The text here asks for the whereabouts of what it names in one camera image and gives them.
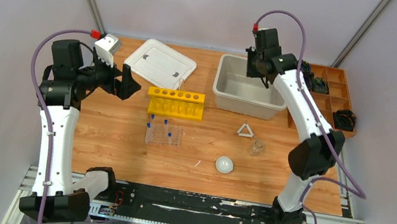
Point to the dark green ring part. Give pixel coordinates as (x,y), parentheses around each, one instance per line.
(320,86)
(305,67)

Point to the white clay triangle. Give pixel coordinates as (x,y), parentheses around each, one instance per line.
(245,131)

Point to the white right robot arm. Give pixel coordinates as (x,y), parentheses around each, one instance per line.
(319,143)

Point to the dark green ring part top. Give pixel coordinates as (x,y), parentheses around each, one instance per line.
(305,67)

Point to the white plastic bin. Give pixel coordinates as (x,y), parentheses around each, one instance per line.
(235,92)

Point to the dark green ring part right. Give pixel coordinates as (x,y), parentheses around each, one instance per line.
(320,86)

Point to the clear test tube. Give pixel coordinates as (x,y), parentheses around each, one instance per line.
(180,84)

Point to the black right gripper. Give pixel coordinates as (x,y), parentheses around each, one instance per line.
(250,72)

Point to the yellow test tube rack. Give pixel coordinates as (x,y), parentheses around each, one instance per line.
(176,103)

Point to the clear acrylic tube rack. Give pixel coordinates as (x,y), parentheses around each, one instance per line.
(157,136)

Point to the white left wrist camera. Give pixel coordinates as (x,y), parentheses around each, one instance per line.
(106,48)

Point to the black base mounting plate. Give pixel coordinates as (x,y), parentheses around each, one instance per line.
(172,206)

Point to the aluminium frame rail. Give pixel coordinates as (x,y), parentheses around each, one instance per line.
(98,214)

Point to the white plastic bin lid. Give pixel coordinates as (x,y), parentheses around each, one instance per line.
(160,65)

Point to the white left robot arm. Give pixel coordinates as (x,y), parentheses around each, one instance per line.
(55,197)

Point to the wooden compartment tray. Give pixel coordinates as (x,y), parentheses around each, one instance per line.
(338,97)

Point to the black ring part on tray edge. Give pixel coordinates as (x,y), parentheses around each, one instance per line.
(344,120)

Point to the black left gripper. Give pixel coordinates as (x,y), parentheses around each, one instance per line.
(115,80)

